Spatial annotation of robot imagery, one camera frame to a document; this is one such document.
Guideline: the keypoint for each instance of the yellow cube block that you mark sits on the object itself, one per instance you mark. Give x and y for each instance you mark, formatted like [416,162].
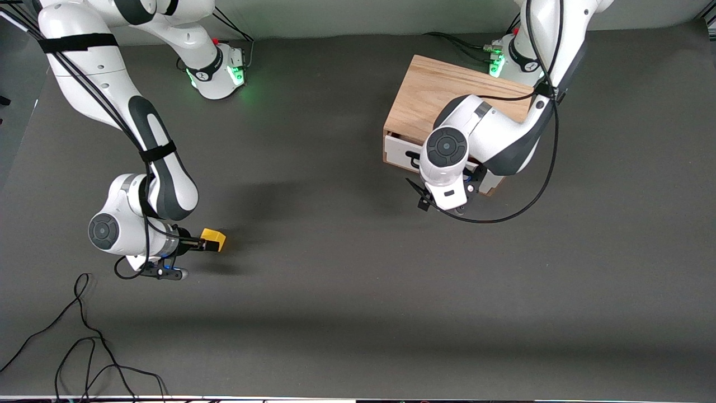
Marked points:
[216,237]

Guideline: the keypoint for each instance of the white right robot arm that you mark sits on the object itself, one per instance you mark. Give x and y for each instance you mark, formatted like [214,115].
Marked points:
[84,67]

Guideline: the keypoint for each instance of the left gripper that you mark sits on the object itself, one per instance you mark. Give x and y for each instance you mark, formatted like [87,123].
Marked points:
[423,205]

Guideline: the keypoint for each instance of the aluminium frame rail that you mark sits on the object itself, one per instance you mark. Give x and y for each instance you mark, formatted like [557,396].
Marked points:
[710,17]

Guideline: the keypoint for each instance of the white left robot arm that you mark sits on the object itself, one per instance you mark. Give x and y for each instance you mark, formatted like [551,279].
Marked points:
[503,134]

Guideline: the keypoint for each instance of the wooden drawer cabinet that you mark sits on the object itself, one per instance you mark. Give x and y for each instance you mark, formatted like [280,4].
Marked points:
[447,84]

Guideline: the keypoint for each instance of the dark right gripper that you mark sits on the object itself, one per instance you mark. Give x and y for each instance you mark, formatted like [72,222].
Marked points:
[183,242]

